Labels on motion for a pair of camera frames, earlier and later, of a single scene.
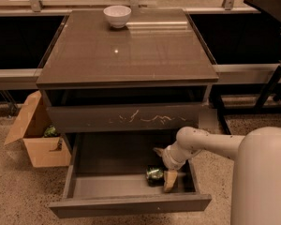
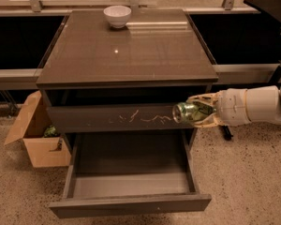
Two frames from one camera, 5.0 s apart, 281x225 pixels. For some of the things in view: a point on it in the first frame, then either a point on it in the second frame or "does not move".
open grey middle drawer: [107, 172] does not move
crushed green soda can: [155, 175] to [193, 111]
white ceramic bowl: [117, 15] does not move
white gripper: [169, 159] to [231, 107]
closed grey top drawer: [125, 117] does not move
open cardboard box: [30, 127] does not move
